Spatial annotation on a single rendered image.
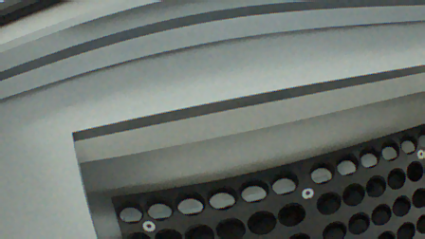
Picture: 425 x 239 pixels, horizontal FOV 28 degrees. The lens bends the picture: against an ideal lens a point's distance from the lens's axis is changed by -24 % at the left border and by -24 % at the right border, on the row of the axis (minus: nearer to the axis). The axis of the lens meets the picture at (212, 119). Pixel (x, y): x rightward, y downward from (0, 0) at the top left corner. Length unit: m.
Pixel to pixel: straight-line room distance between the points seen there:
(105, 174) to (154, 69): 0.11
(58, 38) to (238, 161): 0.17
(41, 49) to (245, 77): 0.10
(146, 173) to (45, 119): 0.12
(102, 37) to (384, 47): 0.14
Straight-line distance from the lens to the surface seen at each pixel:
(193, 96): 0.44
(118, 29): 0.43
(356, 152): 0.48
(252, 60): 0.45
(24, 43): 0.42
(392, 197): 0.47
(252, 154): 0.55
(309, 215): 0.46
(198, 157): 0.55
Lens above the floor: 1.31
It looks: 58 degrees down
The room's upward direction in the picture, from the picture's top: 1 degrees counter-clockwise
